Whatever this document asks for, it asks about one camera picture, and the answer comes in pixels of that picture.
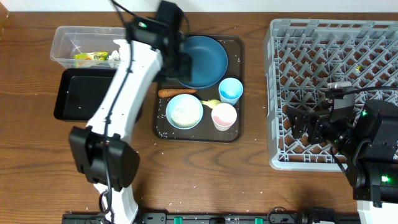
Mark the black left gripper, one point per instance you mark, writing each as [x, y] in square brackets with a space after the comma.
[186, 74]

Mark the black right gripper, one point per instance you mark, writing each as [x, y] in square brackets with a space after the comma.
[305, 118]

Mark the pink cup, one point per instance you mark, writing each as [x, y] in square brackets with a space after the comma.
[224, 116]

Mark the white tissue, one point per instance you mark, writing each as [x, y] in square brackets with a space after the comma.
[116, 54]

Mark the green yellow snack wrapper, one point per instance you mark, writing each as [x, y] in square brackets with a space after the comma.
[97, 56]

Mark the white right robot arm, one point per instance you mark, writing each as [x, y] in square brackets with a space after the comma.
[369, 143]

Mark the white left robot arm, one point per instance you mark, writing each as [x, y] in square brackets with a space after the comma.
[102, 150]

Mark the grey dishwasher rack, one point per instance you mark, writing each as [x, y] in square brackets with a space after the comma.
[301, 56]

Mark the dark blue plate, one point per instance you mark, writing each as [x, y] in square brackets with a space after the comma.
[209, 61]

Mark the orange carrot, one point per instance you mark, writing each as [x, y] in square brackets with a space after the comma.
[163, 93]

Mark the yellow spoon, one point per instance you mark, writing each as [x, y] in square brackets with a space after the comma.
[211, 103]

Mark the light blue rice bowl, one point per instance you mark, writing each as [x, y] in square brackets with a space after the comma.
[184, 111]

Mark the dark brown serving tray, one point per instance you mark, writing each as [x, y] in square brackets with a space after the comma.
[205, 130]

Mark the light blue cup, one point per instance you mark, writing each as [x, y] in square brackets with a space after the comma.
[230, 90]

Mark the black rectangular bin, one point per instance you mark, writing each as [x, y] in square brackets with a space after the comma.
[81, 92]

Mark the clear plastic bin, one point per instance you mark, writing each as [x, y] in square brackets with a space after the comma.
[70, 41]

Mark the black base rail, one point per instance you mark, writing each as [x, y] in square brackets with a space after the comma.
[277, 215]

